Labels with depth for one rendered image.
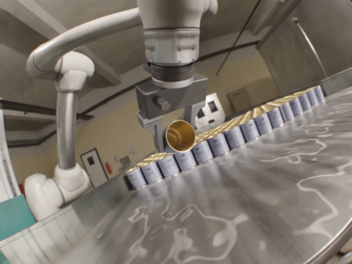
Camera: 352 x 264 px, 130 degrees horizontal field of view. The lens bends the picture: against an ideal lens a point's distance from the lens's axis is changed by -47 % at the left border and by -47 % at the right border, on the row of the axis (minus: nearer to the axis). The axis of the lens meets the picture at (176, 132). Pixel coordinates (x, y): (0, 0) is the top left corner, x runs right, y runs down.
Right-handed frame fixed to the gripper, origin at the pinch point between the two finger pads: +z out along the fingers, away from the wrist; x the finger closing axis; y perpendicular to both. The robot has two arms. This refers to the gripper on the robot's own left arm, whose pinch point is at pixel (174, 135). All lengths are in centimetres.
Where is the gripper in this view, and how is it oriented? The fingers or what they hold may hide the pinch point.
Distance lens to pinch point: 35.6
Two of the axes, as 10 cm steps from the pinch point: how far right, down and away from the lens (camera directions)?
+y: 5.4, 5.3, -6.6
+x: 8.4, -3.5, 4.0
